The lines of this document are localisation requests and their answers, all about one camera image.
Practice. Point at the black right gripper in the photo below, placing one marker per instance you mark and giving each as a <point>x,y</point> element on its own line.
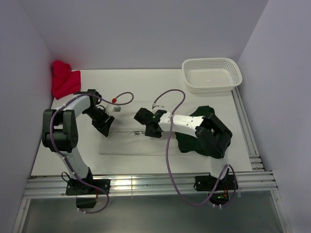
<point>148,132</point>

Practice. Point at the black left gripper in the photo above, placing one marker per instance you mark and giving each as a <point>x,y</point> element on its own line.
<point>102,127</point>

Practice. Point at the white printed t-shirt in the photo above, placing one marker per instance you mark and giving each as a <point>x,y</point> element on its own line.
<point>127,136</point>

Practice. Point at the dark green t-shirt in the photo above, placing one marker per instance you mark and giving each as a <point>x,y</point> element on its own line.
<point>212,137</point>

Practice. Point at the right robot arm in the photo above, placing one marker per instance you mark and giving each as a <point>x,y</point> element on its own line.
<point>186,124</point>

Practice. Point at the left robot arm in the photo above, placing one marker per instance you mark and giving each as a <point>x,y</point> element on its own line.
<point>60,133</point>

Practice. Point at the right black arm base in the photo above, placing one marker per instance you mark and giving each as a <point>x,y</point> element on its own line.
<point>221,195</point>

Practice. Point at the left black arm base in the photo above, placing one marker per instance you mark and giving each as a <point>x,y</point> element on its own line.
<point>76,188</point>

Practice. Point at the red t-shirt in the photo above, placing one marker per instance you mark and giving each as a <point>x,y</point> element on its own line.
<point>65,81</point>

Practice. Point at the white perforated plastic basket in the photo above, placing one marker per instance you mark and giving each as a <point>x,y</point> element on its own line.
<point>211,75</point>

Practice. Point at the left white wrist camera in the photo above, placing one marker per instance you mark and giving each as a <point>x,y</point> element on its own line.
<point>112,108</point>

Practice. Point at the aluminium rail frame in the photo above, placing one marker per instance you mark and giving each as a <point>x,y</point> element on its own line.
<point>149,204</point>

